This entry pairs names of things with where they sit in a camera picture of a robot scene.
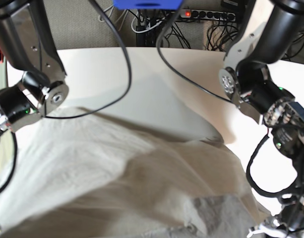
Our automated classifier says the white cable loop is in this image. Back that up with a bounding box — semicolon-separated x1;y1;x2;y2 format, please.
130;14;163;34

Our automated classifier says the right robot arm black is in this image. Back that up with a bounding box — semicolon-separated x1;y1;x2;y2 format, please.
0;0;69;137

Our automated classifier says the black power strip red light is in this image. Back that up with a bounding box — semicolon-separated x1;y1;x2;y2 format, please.
179;9;237;22

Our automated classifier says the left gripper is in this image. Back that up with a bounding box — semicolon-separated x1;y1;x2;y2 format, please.
247;194;304;238

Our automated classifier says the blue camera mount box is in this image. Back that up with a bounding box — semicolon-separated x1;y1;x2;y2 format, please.
113;0;183;10

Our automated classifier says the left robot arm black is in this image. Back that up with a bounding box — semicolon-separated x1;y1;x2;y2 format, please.
219;0;304;238

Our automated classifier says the grey t-shirt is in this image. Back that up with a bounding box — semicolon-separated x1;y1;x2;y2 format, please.
0;115;268;238

